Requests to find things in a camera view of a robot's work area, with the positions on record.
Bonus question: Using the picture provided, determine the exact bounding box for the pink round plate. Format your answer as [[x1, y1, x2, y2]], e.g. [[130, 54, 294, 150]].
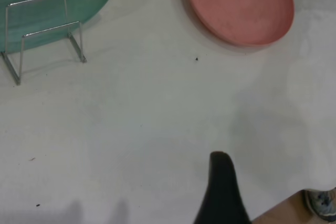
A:
[[185, 0, 295, 47]]

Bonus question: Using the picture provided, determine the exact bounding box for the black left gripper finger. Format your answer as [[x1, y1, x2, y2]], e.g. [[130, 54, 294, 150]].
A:
[[193, 151, 253, 224]]

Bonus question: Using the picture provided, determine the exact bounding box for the grey patterned shoe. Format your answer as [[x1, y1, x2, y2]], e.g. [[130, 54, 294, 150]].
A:
[[304, 187, 336, 222]]

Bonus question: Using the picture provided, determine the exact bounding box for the metal wire plate rack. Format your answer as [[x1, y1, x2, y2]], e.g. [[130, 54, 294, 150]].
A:
[[0, 0, 88, 87]]

